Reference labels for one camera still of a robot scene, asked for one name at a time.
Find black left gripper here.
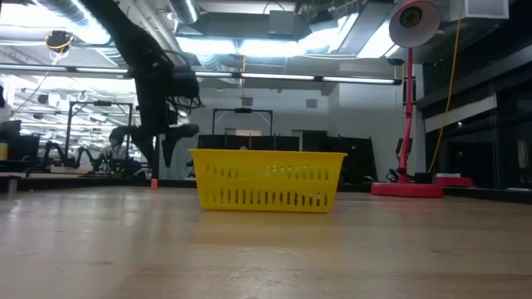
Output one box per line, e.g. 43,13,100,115
108,61,202,168

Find person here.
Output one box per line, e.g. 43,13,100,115
99,130,131,174

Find yellow slotted basket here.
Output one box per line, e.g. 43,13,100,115
189,148,348,213

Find long ceiling light bar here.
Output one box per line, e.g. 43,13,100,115
0,63,404,86

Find black ceiling device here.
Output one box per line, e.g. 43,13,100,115
44,30,76,55

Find black monitor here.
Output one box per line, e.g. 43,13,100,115
0,120,42,164

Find black ceiling box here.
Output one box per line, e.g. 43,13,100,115
268,10,297,37

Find black partition panels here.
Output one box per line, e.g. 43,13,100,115
197,133,377,184

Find red desk lamp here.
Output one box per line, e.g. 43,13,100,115
370,0,445,199

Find red low object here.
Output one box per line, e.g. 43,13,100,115
434,173,475,189

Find white ceiling vent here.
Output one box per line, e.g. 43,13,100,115
451,0,510,22

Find black rig frame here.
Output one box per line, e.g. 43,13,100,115
212,107,274,136
65,100,135,168

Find silver air duct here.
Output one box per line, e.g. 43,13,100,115
168,0,201,25

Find black lamp cable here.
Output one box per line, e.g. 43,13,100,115
385,168,434,185

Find yellow cable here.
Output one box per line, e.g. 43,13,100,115
426,0,465,174

